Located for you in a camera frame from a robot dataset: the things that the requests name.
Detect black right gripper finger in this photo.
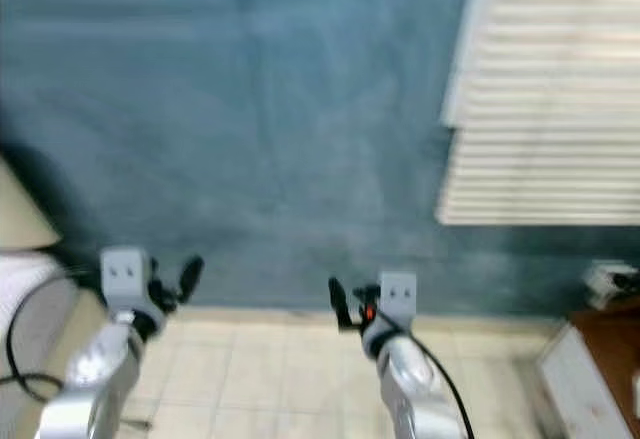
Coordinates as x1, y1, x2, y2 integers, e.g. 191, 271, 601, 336
326, 276, 354, 331

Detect beige lamp shade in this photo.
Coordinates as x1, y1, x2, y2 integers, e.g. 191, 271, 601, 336
0, 157, 62, 253

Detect white cabinet with brown top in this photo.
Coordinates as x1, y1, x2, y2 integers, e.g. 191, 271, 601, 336
534, 297, 640, 439

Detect small white device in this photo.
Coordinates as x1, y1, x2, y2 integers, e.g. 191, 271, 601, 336
583, 259, 640, 311

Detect white window blinds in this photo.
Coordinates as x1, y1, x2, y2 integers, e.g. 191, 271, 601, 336
434, 0, 640, 227

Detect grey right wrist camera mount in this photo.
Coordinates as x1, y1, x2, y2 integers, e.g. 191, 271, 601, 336
377, 271, 419, 324

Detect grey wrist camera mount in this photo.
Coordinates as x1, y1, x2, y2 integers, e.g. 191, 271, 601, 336
377, 271, 419, 324
99, 246, 152, 312

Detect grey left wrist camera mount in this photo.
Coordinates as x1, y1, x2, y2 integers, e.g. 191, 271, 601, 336
99, 246, 152, 312

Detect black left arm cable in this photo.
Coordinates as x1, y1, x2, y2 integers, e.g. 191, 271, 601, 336
0, 269, 103, 408

